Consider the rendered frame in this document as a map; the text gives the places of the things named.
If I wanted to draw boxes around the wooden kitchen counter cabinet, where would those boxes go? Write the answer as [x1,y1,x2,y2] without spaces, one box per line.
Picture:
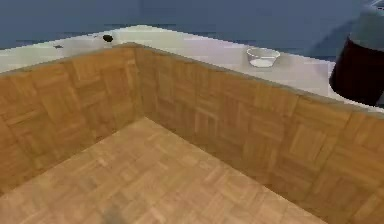
[0,25,384,224]

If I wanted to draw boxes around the white bowl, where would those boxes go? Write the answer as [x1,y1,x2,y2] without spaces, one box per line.
[246,47,281,69]

